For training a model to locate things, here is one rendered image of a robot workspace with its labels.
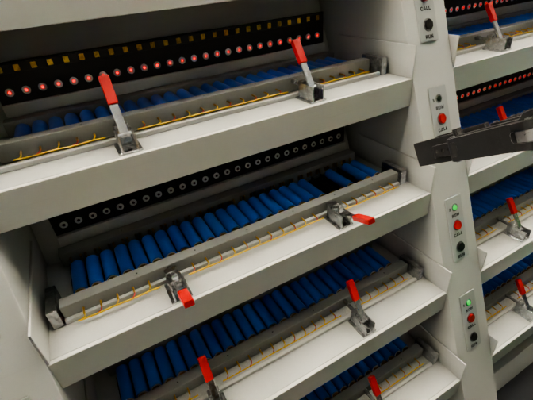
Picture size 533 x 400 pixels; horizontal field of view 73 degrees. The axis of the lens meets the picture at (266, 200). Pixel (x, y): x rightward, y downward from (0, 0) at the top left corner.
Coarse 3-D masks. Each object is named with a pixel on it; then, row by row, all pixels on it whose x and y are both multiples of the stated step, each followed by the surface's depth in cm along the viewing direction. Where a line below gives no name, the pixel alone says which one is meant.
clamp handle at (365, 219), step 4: (340, 208) 55; (340, 212) 56; (344, 212) 56; (344, 216) 55; (348, 216) 54; (352, 216) 53; (356, 216) 52; (360, 216) 52; (364, 216) 51; (368, 216) 51; (356, 220) 52; (360, 220) 51; (364, 220) 50; (368, 220) 50; (372, 220) 50; (368, 224) 50
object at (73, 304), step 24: (336, 192) 60; (360, 192) 62; (384, 192) 62; (288, 216) 56; (312, 216) 58; (216, 240) 52; (240, 240) 53; (168, 264) 49; (192, 264) 50; (96, 288) 46; (120, 288) 47; (72, 312) 45
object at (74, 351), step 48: (336, 144) 73; (384, 144) 68; (192, 192) 61; (288, 240) 55; (336, 240) 55; (48, 288) 46; (192, 288) 48; (240, 288) 49; (48, 336) 43; (96, 336) 43; (144, 336) 45
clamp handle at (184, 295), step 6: (174, 276) 46; (174, 282) 46; (180, 282) 46; (180, 288) 44; (180, 294) 42; (186, 294) 41; (180, 300) 42; (186, 300) 40; (192, 300) 40; (186, 306) 40
